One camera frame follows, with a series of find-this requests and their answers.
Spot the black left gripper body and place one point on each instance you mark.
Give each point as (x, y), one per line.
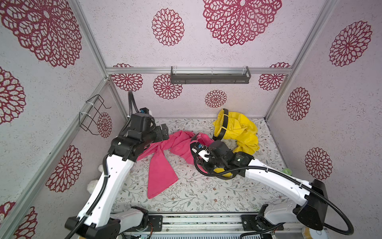
(155, 135)

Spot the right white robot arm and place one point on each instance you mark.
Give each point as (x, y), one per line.
(303, 206)

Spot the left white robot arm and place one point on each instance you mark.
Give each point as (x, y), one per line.
(95, 220)

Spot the yellow trousers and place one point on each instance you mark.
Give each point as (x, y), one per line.
(243, 131)

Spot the green plastic toy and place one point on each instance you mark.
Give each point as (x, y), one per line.
(287, 171)

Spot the white plush toy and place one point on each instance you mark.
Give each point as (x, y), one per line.
(92, 184)

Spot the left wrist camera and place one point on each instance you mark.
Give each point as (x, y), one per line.
(145, 111)

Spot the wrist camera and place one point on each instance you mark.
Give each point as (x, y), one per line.
(200, 152)
(145, 111)

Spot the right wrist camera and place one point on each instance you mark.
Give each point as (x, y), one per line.
(200, 152)

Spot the black wire wall rack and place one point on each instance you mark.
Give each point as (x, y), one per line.
(87, 118)

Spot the black wall shelf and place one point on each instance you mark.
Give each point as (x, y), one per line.
(211, 77)

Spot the metal base rail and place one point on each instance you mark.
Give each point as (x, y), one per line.
(215, 226)

